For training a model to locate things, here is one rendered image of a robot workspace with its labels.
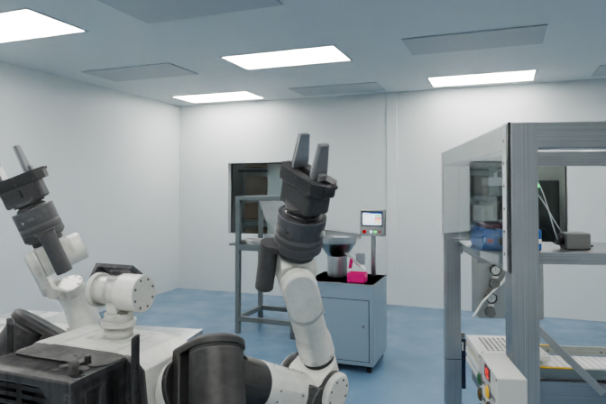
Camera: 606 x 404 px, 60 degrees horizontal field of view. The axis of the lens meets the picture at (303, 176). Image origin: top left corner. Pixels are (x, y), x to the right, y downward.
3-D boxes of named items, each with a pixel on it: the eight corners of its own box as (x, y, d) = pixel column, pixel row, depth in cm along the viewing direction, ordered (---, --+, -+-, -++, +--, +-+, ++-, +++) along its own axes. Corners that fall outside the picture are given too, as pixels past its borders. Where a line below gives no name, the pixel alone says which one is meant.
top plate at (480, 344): (478, 359, 187) (478, 353, 187) (465, 339, 211) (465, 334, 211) (550, 362, 184) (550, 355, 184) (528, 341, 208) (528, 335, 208)
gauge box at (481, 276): (478, 317, 182) (477, 260, 182) (472, 310, 192) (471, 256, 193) (544, 319, 179) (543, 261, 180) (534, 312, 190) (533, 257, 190)
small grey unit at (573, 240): (561, 249, 188) (561, 233, 188) (554, 247, 195) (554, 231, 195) (591, 250, 187) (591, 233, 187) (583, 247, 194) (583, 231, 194)
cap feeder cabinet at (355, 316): (304, 366, 467) (304, 280, 468) (324, 348, 520) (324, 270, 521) (373, 375, 444) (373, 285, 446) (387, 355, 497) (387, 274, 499)
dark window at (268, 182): (230, 234, 816) (230, 162, 818) (230, 234, 817) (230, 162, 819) (309, 236, 769) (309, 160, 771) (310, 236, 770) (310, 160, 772)
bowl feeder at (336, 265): (312, 278, 482) (312, 236, 483) (325, 271, 516) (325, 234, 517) (364, 280, 465) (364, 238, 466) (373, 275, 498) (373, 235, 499)
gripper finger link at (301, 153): (298, 134, 89) (293, 169, 91) (312, 133, 91) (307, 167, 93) (292, 132, 90) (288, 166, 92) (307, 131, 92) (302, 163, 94)
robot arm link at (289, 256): (329, 245, 91) (319, 300, 96) (314, 218, 101) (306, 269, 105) (265, 245, 89) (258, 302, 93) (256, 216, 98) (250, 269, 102)
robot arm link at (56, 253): (65, 212, 124) (85, 255, 126) (17, 233, 119) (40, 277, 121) (72, 213, 115) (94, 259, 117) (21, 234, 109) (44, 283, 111)
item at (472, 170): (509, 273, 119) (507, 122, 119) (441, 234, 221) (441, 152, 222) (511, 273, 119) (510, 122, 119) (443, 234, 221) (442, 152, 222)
